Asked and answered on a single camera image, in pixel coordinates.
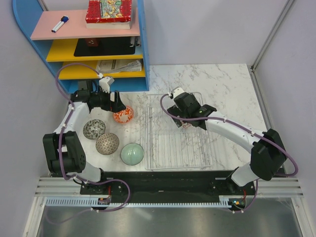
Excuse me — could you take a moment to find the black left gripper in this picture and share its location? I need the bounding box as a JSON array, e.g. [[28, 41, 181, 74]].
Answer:
[[91, 87, 125, 114]]

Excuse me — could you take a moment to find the orange floral bowl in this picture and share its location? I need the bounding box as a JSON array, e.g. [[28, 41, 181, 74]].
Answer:
[[113, 106, 134, 124]]

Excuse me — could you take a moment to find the blue triangle pattern bowl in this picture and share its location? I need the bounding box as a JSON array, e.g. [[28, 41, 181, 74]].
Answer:
[[182, 122, 192, 129]]

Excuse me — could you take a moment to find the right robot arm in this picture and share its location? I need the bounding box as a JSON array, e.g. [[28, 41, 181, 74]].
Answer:
[[163, 89, 286, 195]]

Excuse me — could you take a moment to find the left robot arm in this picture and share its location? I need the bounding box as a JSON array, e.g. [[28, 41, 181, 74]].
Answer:
[[42, 77, 126, 194]]

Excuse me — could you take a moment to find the grey floral bowl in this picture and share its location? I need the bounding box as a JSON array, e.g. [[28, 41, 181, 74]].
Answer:
[[83, 119, 106, 140]]

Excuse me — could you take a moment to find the brown lattice bowl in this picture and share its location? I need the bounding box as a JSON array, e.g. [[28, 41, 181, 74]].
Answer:
[[95, 133, 119, 155]]

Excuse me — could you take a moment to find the folded newspaper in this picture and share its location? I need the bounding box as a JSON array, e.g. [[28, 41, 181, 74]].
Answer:
[[96, 59, 143, 74]]

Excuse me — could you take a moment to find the pale green bowl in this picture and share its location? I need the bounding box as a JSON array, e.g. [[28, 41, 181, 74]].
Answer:
[[120, 143, 144, 166]]

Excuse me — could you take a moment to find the blue shelf unit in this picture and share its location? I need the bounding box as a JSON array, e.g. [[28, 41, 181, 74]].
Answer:
[[12, 0, 150, 93]]

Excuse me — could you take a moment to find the dark red box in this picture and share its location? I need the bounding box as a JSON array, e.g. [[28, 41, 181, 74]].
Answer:
[[84, 38, 100, 47]]

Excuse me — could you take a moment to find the red patterned book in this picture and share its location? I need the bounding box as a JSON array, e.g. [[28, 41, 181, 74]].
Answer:
[[85, 0, 133, 30]]

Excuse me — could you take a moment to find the blue white marker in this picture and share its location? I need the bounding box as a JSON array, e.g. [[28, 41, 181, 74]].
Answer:
[[51, 16, 69, 33]]

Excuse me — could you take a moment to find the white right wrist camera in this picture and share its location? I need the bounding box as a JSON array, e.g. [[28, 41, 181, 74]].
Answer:
[[168, 87, 185, 99]]

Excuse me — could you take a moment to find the white wire dish rack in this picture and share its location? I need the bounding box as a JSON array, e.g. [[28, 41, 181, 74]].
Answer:
[[144, 94, 213, 171]]

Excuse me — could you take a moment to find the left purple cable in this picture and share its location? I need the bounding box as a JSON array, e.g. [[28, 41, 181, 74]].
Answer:
[[45, 63, 131, 225]]

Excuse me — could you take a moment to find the aluminium frame post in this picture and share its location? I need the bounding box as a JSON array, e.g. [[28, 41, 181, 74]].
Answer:
[[249, 0, 297, 72]]

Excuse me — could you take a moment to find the white slotted cable duct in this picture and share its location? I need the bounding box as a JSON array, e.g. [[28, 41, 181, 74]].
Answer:
[[45, 197, 232, 208]]

